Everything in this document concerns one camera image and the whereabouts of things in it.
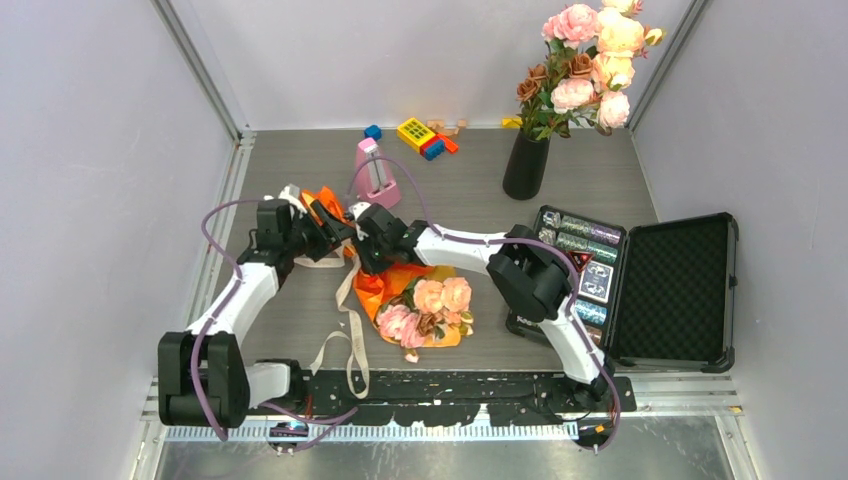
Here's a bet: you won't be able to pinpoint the black poker chip case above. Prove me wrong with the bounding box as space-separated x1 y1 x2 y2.
534 205 739 374

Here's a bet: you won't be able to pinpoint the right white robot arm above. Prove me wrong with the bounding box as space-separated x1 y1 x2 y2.
345 202 612 411

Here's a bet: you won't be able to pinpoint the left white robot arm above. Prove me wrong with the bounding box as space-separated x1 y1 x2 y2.
157 188 356 438

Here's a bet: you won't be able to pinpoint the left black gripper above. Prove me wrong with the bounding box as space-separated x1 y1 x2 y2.
285 202 356 263

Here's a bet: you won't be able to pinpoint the pink flowers in vase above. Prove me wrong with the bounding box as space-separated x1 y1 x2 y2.
516 1 666 141

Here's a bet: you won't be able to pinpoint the orange flower bouquet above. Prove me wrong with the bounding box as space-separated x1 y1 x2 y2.
299 186 476 364

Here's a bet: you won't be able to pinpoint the yellow toy block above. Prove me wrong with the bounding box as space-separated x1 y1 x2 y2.
396 117 436 152

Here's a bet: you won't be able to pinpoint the blue toy block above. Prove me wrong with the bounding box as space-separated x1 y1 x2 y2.
363 124 383 142

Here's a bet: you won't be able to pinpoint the black vase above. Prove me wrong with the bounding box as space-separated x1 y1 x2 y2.
502 131 550 200

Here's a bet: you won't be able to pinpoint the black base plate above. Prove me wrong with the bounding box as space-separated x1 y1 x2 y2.
254 370 614 427

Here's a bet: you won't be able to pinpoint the pink metronome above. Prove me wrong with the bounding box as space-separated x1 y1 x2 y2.
354 138 401 209

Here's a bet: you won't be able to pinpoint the red blue toy blocks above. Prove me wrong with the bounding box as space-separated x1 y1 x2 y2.
419 133 459 161

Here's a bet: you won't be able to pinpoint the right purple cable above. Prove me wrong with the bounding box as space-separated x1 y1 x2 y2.
344 155 624 455

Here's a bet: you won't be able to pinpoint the wooden toy pieces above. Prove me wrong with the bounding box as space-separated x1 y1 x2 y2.
425 119 468 137

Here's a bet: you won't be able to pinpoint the small yellow toy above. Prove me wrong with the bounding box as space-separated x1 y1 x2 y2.
501 117 523 129

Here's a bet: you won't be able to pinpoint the cream printed ribbon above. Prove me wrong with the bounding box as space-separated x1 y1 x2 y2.
295 242 370 400

